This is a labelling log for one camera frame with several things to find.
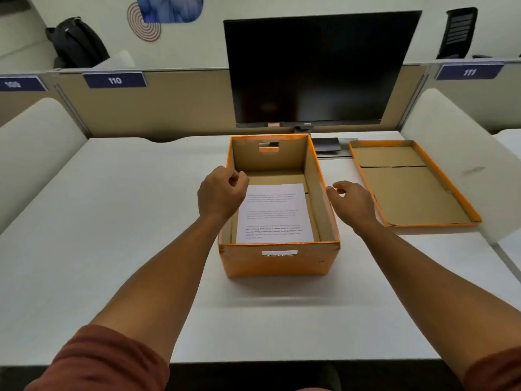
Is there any black office chair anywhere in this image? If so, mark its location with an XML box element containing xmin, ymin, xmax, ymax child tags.
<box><xmin>436</xmin><ymin>7</ymin><xmax>479</xmax><ymax>60</ymax></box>

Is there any blue desk number label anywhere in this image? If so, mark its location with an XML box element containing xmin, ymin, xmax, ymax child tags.
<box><xmin>82</xmin><ymin>71</ymin><xmax>147</xmax><ymax>89</ymax></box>
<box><xmin>435</xmin><ymin>63</ymin><xmax>505</xmax><ymax>81</ymax></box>
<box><xmin>0</xmin><ymin>76</ymin><xmax>47</xmax><ymax>92</ymax></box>

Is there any red left sleeve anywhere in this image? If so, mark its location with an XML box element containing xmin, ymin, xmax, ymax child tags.
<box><xmin>24</xmin><ymin>325</ymin><xmax>171</xmax><ymax>391</ymax></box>

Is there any black backpack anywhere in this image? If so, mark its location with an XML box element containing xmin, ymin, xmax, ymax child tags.
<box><xmin>45</xmin><ymin>17</ymin><xmax>110</xmax><ymax>70</ymax></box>

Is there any grey desk cable cover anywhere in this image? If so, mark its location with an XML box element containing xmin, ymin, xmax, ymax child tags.
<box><xmin>317</xmin><ymin>137</ymin><xmax>359</xmax><ymax>159</ymax></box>

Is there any brown spiral wall decoration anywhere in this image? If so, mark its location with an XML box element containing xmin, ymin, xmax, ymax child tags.
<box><xmin>126</xmin><ymin>2</ymin><xmax>162</xmax><ymax>42</ymax></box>

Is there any white curved desk divider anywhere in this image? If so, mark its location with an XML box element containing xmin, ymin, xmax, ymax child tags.
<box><xmin>0</xmin><ymin>97</ymin><xmax>88</xmax><ymax>234</ymax></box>
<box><xmin>401</xmin><ymin>89</ymin><xmax>521</xmax><ymax>245</ymax></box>

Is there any person's right hand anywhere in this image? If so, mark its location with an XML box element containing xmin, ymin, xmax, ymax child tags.
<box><xmin>326</xmin><ymin>181</ymin><xmax>382</xmax><ymax>237</ymax></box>

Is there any blue wall picture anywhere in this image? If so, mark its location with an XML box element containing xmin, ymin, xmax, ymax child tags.
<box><xmin>135</xmin><ymin>0</ymin><xmax>204</xmax><ymax>24</ymax></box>

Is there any printed white paper sheet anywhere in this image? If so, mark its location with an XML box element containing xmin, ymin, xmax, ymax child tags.
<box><xmin>236</xmin><ymin>183</ymin><xmax>315</xmax><ymax>245</ymax></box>

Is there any person's right forearm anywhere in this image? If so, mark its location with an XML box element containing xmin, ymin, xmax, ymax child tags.
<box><xmin>353</xmin><ymin>222</ymin><xmax>521</xmax><ymax>379</ymax></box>

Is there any person's left forearm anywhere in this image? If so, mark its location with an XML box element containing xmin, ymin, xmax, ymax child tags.
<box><xmin>90</xmin><ymin>213</ymin><xmax>228</xmax><ymax>363</ymax></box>

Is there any person's left hand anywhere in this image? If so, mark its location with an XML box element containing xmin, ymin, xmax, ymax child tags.
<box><xmin>198</xmin><ymin>166</ymin><xmax>250</xmax><ymax>224</ymax></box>

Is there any orange cardboard box lid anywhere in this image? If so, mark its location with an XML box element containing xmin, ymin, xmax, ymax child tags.
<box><xmin>348</xmin><ymin>139</ymin><xmax>483</xmax><ymax>229</ymax></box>

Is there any beige desk partition panel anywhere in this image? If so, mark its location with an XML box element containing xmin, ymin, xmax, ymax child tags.
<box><xmin>49</xmin><ymin>64</ymin><xmax>432</xmax><ymax>143</ymax></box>

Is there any black computer monitor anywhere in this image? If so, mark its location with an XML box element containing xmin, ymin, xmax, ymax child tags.
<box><xmin>223</xmin><ymin>11</ymin><xmax>422</xmax><ymax>133</ymax></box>

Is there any orange cardboard storage box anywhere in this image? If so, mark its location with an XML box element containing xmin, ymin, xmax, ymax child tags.
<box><xmin>218</xmin><ymin>133</ymin><xmax>341</xmax><ymax>278</ymax></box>

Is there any black monitor stand base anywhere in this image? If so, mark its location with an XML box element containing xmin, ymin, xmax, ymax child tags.
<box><xmin>311</xmin><ymin>137</ymin><xmax>342</xmax><ymax>154</ymax></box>

